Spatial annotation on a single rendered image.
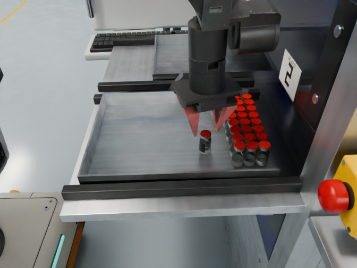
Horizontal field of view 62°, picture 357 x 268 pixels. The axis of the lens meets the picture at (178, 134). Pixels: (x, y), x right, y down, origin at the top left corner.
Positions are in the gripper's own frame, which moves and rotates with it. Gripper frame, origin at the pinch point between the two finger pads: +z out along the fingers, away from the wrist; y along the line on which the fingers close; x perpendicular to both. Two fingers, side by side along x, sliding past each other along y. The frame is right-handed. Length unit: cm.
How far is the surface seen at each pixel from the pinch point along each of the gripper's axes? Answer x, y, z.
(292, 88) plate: -2.1, 15.2, -6.5
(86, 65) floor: 228, -32, 94
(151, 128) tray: 10.1, -8.6, 5.6
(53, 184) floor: 86, -57, 93
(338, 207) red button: -24.8, 6.8, -6.1
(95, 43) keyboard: 73, -17, 11
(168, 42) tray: 51, 6, 5
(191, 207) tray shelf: -11.8, -6.7, 5.7
